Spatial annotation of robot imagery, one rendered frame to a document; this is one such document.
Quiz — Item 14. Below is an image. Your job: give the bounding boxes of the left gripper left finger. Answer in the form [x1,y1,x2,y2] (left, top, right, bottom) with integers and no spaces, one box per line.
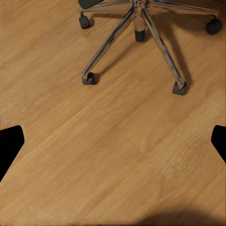
[0,125,24,181]

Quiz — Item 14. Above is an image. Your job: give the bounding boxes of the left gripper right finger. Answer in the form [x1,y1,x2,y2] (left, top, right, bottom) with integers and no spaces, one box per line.
[211,125,226,163]

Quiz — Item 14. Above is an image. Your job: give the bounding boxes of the swivel chair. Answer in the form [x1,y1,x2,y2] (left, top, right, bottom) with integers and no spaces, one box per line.
[78,0,223,95]

